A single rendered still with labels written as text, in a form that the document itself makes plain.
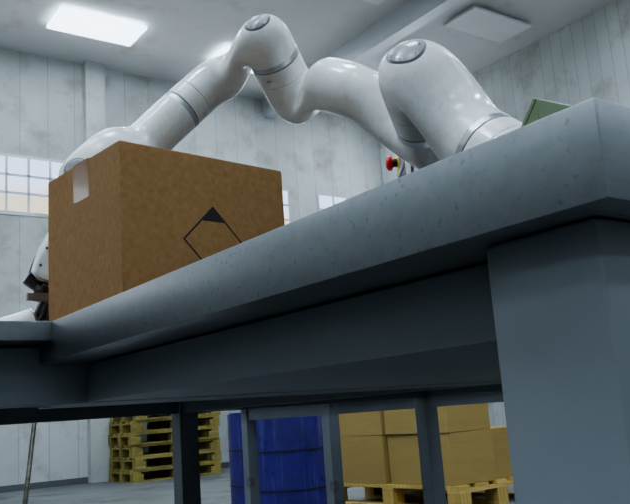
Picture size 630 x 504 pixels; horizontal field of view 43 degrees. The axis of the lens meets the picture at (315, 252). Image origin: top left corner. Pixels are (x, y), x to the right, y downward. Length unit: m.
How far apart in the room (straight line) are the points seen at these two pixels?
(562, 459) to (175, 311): 0.32
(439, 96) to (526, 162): 0.90
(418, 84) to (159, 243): 0.45
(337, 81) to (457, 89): 0.27
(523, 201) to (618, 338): 0.06
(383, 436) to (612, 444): 5.82
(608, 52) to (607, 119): 12.25
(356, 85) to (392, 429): 4.81
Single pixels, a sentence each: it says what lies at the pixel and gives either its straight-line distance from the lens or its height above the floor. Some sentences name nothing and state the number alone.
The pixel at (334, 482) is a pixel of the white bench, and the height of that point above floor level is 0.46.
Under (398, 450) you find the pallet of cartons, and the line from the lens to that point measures 6.06.
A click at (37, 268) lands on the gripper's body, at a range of 1.51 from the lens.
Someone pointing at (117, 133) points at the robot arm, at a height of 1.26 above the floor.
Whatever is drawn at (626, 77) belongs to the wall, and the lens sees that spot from 12.30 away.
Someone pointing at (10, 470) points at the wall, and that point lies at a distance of 11.54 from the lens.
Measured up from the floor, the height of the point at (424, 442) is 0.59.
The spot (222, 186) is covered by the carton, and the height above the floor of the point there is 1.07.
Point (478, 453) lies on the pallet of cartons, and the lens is 5.88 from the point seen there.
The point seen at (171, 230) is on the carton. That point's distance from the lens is 1.18.
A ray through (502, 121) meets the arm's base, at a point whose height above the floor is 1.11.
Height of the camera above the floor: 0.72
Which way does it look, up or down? 11 degrees up
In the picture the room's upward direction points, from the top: 4 degrees counter-clockwise
